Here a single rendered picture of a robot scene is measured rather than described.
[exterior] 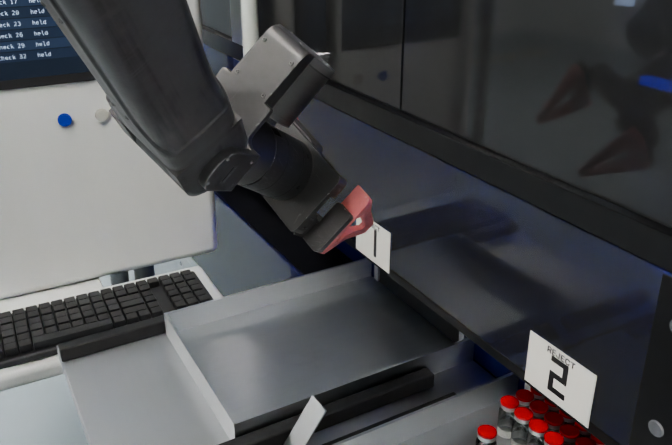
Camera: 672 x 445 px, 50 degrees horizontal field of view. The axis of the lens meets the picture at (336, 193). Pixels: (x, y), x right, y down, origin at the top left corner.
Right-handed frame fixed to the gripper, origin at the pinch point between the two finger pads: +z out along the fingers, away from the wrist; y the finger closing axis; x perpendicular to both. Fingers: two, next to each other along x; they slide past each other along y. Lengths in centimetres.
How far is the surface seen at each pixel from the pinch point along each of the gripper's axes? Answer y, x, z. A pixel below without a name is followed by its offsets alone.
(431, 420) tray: -17.6, 13.8, 20.6
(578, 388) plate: -26.9, -2.5, 12.2
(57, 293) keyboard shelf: 45, 56, 26
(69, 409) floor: 79, 130, 98
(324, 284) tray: 12.5, 19.2, 36.2
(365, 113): 15.2, -6.1, 16.9
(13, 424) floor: 82, 140, 86
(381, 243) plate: 4.2, 5.3, 24.1
